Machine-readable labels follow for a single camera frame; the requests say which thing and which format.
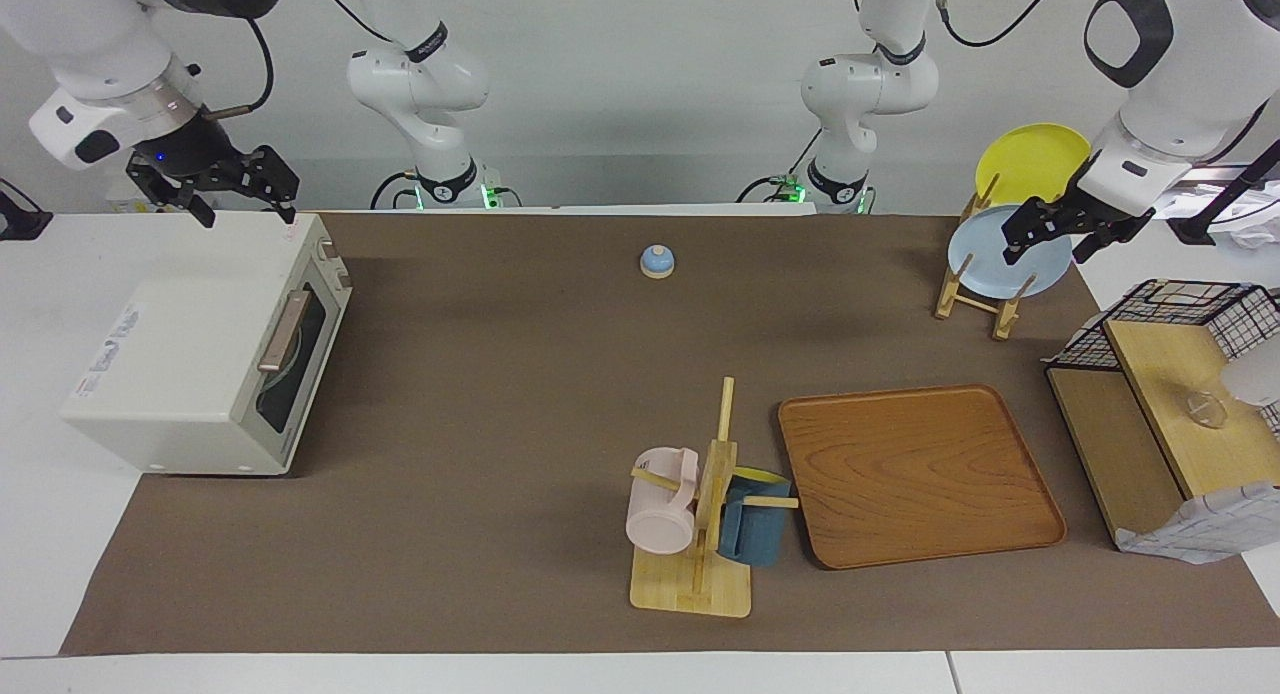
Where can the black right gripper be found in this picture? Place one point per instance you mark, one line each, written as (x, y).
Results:
(195, 154)

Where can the light wooden board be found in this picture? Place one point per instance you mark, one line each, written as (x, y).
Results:
(1170, 374)

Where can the clear glass cup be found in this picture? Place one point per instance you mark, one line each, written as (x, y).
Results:
(1206, 410)

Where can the brown table mat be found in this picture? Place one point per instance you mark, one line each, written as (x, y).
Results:
(500, 424)

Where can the white grid pattern cloth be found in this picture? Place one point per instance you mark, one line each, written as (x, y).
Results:
(1210, 529)

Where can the black clamp mount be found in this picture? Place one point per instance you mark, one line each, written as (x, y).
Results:
(20, 214)

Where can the blue service bell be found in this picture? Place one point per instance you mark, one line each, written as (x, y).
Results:
(657, 262)

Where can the light blue plate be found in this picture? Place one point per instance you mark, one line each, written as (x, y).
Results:
(985, 254)

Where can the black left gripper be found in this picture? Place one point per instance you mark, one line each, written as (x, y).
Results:
(1080, 209)

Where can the yellow plate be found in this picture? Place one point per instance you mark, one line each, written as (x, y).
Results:
(1030, 159)

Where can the oven control knob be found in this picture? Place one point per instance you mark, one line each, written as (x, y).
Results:
(339, 272)
(324, 247)

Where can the brown wooden tray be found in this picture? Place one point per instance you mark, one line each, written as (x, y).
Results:
(915, 474)

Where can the white toaster oven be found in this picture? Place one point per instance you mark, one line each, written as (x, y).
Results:
(170, 354)

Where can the pink mug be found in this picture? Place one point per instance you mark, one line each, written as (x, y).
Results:
(660, 519)

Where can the wooden mug tree stand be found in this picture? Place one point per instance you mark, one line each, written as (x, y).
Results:
(690, 584)

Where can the wooden box with black device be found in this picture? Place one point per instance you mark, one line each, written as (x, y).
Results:
(1110, 444)

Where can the dark blue mug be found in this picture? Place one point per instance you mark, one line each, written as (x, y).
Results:
(750, 529)

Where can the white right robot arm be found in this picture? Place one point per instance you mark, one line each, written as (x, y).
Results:
(90, 34)

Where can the wooden plate rack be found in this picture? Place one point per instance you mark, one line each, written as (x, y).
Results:
(1005, 314)

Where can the white crumpled bag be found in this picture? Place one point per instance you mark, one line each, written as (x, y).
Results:
(1255, 219)

